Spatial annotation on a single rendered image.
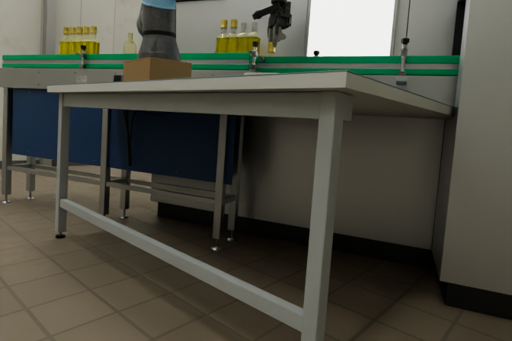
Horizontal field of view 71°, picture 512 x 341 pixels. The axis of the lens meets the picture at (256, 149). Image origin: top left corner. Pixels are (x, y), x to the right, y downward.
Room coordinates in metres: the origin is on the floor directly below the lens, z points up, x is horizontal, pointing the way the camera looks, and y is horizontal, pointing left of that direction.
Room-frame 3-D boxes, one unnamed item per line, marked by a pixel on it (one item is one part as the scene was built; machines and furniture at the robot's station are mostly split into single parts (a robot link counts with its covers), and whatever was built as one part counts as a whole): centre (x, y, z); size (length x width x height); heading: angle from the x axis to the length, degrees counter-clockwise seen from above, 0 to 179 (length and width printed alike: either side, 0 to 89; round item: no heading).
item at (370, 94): (1.80, -0.07, 0.73); 1.58 x 1.52 x 0.04; 49
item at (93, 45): (2.24, 1.05, 1.02); 0.06 x 0.06 x 0.28; 68
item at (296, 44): (1.89, -0.20, 1.15); 0.90 x 0.03 x 0.34; 68
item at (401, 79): (1.46, -0.57, 0.90); 0.17 x 0.05 x 0.23; 158
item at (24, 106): (2.10, 0.81, 0.54); 1.59 x 0.18 x 0.43; 68
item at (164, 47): (1.30, 0.37, 0.88); 0.15 x 0.15 x 0.10
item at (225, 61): (2.03, 0.87, 0.93); 1.75 x 0.01 x 0.08; 68
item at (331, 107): (1.29, 0.38, 0.36); 1.51 x 0.09 x 0.71; 49
